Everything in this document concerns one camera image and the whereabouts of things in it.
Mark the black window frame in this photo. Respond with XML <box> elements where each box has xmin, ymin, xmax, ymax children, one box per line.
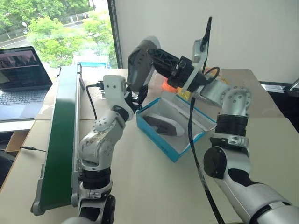
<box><xmin>107</xmin><ymin>0</ymin><xmax>124</xmax><ymax>69</ymax></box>

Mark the blue cardboard shoebox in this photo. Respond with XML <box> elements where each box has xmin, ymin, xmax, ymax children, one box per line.
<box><xmin>136</xmin><ymin>91</ymin><xmax>217</xmax><ymax>163</ymax></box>

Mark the black chair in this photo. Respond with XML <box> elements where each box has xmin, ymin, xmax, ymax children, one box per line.
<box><xmin>0</xmin><ymin>148</ymin><xmax>16</xmax><ymax>186</ymax></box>

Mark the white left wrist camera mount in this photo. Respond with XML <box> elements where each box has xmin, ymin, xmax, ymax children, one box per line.
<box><xmin>103</xmin><ymin>75</ymin><xmax>128</xmax><ymax>108</ymax></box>

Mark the orange plastic item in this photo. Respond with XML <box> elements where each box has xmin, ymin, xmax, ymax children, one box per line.
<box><xmin>161</xmin><ymin>78</ymin><xmax>179</xmax><ymax>91</ymax></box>

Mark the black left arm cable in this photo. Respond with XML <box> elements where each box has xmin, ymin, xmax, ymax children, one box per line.
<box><xmin>85</xmin><ymin>80</ymin><xmax>105</xmax><ymax>121</ymax></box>

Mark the black side cabinet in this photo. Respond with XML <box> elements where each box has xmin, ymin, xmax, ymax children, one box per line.
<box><xmin>258</xmin><ymin>80</ymin><xmax>299</xmax><ymax>135</ymax></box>

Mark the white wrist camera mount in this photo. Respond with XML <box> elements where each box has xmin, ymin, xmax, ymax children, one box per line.
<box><xmin>181</xmin><ymin>39</ymin><xmax>209</xmax><ymax>93</ymax></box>
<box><xmin>103</xmin><ymin>75</ymin><xmax>128</xmax><ymax>108</ymax></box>

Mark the blue tray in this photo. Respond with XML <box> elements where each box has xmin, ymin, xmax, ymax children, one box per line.
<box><xmin>78</xmin><ymin>61</ymin><xmax>108</xmax><ymax>69</ymax></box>

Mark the yellow plastic item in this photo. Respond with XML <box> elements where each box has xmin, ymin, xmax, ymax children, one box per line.
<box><xmin>176</xmin><ymin>88</ymin><xmax>191</xmax><ymax>100</ymax></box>

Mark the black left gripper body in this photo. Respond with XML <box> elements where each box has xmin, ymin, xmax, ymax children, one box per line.
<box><xmin>123</xmin><ymin>91</ymin><xmax>142</xmax><ymax>113</ymax></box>

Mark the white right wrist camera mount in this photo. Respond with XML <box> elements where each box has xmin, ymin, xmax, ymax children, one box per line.
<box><xmin>181</xmin><ymin>39</ymin><xmax>209</xmax><ymax>93</ymax></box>

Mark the green conveyor belt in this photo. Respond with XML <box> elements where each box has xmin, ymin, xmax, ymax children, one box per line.
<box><xmin>30</xmin><ymin>63</ymin><xmax>86</xmax><ymax>217</ymax></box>

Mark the grey shoe white sole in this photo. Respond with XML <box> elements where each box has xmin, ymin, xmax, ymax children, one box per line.
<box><xmin>142</xmin><ymin>113</ymin><xmax>185</xmax><ymax>137</ymax></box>
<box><xmin>125</xmin><ymin>36</ymin><xmax>162</xmax><ymax>92</ymax></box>

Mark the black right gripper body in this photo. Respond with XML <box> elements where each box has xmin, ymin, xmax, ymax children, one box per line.
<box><xmin>166</xmin><ymin>55</ymin><xmax>195</xmax><ymax>88</ymax></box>

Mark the thin black cable plug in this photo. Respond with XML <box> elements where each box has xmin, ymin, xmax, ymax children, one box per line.
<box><xmin>20</xmin><ymin>146</ymin><xmax>47</xmax><ymax>153</ymax></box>

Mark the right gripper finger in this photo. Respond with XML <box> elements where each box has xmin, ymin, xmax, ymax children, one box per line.
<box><xmin>152</xmin><ymin>63</ymin><xmax>177</xmax><ymax>79</ymax></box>
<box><xmin>147</xmin><ymin>46</ymin><xmax>181</xmax><ymax>69</ymax></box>

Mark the dark grey laptop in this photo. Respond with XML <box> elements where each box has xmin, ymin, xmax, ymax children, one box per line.
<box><xmin>0</xmin><ymin>46</ymin><xmax>54</xmax><ymax>123</ymax></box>

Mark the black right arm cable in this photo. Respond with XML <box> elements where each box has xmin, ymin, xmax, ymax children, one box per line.
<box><xmin>187</xmin><ymin>16</ymin><xmax>227</xmax><ymax>224</ymax></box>

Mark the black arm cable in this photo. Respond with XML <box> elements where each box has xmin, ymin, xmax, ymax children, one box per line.
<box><xmin>187</xmin><ymin>16</ymin><xmax>227</xmax><ymax>224</ymax></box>
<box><xmin>85</xmin><ymin>80</ymin><xmax>105</xmax><ymax>121</ymax></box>

